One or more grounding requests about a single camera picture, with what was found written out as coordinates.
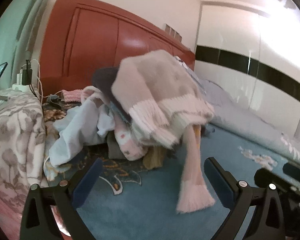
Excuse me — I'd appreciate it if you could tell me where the grey floral pillow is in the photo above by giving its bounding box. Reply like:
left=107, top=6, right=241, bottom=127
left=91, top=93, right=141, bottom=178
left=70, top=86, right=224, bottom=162
left=0, top=88, right=47, bottom=213

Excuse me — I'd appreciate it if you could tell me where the grey daisy quilt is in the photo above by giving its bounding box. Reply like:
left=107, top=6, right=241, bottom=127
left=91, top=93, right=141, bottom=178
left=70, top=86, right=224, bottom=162
left=175, top=56, right=300, bottom=165

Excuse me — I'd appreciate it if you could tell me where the blue floral bed blanket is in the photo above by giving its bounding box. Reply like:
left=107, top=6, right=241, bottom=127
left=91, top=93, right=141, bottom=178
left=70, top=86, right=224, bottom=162
left=43, top=100, right=300, bottom=240

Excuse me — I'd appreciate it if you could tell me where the light blue garment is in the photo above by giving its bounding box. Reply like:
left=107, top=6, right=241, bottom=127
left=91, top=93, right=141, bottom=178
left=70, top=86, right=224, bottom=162
left=49, top=99, right=115, bottom=167

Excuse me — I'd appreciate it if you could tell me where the pink patterned garment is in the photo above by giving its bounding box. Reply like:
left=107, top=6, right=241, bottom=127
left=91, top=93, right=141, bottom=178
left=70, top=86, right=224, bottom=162
left=62, top=86, right=148, bottom=161

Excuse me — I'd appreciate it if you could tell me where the white wardrobe with black stripe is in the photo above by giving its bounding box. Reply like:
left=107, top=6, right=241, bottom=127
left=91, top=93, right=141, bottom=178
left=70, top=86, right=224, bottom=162
left=194, top=1, right=300, bottom=135

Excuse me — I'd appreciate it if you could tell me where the white power strip with chargers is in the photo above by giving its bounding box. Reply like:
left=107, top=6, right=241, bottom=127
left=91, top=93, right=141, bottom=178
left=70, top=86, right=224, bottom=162
left=12, top=60, right=35, bottom=93

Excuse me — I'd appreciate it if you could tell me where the pink grey knit sweater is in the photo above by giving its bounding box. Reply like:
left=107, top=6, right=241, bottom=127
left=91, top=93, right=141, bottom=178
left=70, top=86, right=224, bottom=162
left=111, top=50, right=215, bottom=213

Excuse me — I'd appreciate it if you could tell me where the dark navy garment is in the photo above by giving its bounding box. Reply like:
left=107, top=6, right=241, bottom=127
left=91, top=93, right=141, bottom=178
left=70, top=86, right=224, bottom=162
left=92, top=67, right=132, bottom=123

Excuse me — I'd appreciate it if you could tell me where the red wooden headboard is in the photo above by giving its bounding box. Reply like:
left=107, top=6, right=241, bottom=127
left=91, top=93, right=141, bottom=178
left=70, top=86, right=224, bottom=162
left=40, top=0, right=195, bottom=96

